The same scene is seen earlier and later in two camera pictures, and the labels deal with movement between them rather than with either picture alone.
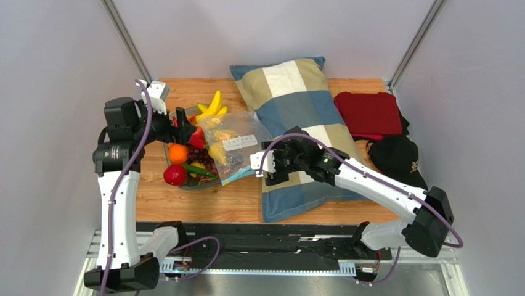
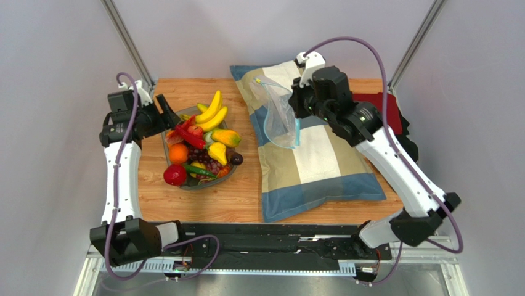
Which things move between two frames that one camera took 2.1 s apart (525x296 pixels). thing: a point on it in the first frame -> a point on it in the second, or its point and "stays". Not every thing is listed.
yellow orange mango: x=224 y=134 stays
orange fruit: x=178 y=153 stays
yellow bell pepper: x=217 y=152 stays
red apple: x=175 y=174 stays
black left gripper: x=172 y=134 -> x=169 y=119
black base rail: x=276 y=246 stays
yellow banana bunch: x=214 y=109 stays
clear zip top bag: x=231 y=139 -> x=281 y=124
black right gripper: x=276 y=161 -> x=296 y=100
